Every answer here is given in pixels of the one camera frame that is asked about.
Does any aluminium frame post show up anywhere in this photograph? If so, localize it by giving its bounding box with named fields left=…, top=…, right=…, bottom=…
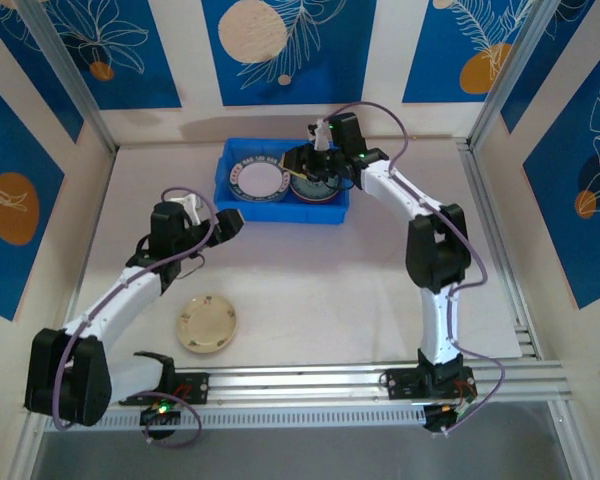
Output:
left=467, top=0, right=556, bottom=149
left=15, top=0, right=119, bottom=154

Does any black controller board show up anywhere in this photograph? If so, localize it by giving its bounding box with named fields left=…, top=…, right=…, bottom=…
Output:
left=422, top=403, right=476, bottom=436
left=139, top=403, right=182, bottom=427

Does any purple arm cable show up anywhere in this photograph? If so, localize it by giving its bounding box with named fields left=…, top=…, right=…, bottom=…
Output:
left=52, top=185, right=220, bottom=447
left=327, top=101, right=507, bottom=437

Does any blue plastic bin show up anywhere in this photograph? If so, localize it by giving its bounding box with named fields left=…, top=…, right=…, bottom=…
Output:
left=213, top=137, right=351, bottom=226

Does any cream floral plate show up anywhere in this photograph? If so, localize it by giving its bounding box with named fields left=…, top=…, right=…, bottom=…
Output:
left=175, top=294, right=240, bottom=354

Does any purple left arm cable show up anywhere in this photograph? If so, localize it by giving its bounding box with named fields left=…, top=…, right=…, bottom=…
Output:
left=52, top=185, right=220, bottom=447

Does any blue white patterned plate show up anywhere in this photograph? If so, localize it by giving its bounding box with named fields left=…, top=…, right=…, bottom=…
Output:
left=289, top=172, right=342, bottom=205

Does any aluminium front rail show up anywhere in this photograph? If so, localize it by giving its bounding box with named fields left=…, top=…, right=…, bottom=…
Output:
left=22, top=359, right=566, bottom=407

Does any grey slotted cable duct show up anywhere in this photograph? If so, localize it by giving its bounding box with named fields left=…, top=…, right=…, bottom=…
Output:
left=43, top=403, right=431, bottom=432

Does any green rim lettered plate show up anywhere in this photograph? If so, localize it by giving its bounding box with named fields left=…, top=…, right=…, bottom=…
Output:
left=228, top=154, right=287, bottom=204

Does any aluminium side rail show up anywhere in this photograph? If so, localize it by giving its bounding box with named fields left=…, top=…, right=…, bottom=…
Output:
left=7, top=147, right=117, bottom=480
left=454, top=139, right=546, bottom=361

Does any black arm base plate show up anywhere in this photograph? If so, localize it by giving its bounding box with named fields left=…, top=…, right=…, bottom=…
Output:
left=385, top=367, right=476, bottom=401
left=172, top=372, right=211, bottom=404

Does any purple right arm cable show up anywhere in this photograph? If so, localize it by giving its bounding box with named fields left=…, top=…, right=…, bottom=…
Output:
left=327, top=101, right=507, bottom=437

